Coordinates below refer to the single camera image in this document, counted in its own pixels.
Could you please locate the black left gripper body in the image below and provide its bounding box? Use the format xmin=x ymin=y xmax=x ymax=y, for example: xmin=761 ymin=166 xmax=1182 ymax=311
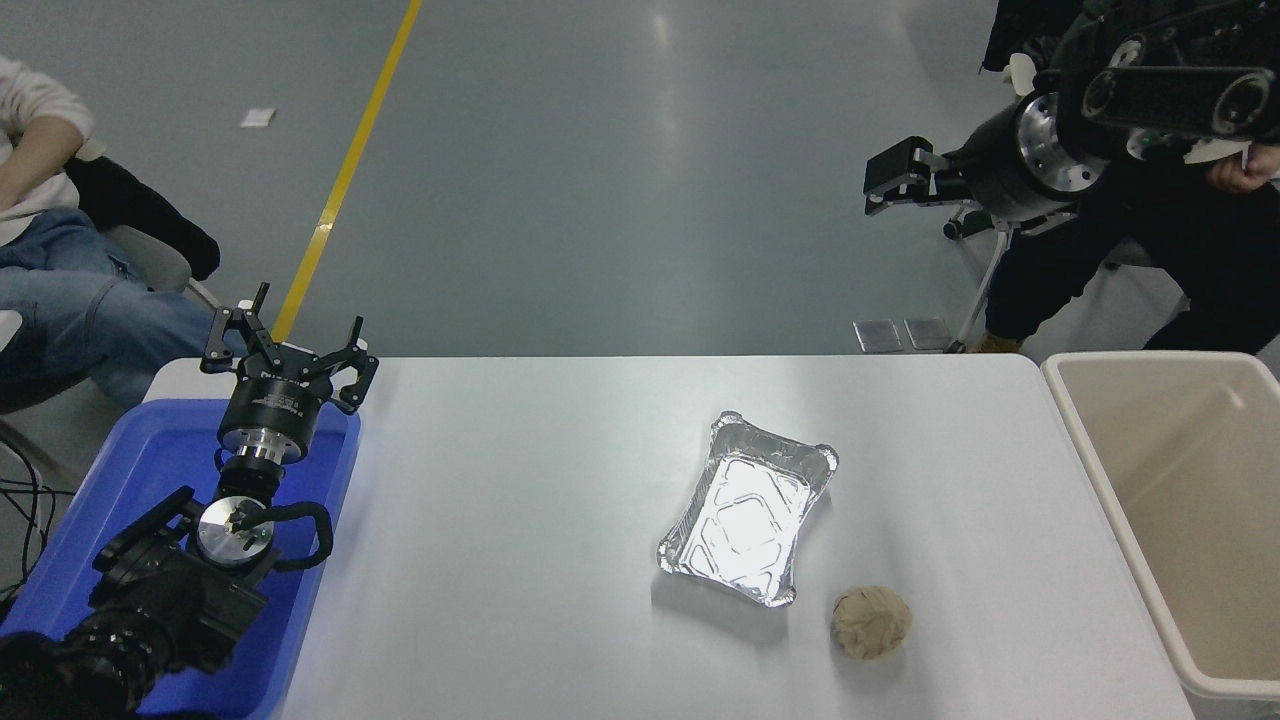
xmin=218 ymin=358 xmax=329 ymax=443

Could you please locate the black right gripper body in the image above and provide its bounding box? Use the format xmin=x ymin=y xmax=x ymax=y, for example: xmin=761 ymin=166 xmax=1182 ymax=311
xmin=955 ymin=100 xmax=1076 ymax=223

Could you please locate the person's left hand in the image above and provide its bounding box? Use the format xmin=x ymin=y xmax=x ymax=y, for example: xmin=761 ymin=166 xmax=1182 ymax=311
xmin=1205 ymin=145 xmax=1280 ymax=194

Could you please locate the white wheeled chair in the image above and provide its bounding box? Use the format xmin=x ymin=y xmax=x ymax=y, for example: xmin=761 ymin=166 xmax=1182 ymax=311
xmin=945 ymin=52 xmax=1041 ymax=353

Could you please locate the blue plastic tray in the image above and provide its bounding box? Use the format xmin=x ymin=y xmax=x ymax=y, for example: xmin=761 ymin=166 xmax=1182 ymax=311
xmin=0 ymin=398 xmax=361 ymax=720

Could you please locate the black garment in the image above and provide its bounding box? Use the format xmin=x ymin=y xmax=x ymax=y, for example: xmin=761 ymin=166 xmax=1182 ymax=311
xmin=982 ymin=0 xmax=1081 ymax=73
xmin=65 ymin=157 xmax=221 ymax=281

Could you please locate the person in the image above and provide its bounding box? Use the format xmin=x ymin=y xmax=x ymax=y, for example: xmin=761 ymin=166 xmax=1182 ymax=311
xmin=0 ymin=55 xmax=241 ymax=409
xmin=980 ymin=0 xmax=1280 ymax=356

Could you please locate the large pale bin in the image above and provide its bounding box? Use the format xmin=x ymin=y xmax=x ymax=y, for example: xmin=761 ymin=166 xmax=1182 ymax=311
xmin=1041 ymin=351 xmax=1280 ymax=701

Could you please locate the silver foil tray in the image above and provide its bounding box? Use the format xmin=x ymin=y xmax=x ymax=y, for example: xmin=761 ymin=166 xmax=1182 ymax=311
xmin=656 ymin=410 xmax=840 ymax=609

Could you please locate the crumpled tan paper ball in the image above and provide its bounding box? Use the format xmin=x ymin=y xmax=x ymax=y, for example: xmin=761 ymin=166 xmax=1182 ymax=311
xmin=830 ymin=585 xmax=914 ymax=662

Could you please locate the black cable bundle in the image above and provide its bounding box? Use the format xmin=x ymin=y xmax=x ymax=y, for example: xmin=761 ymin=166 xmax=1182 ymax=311
xmin=0 ymin=440 xmax=51 ymax=601

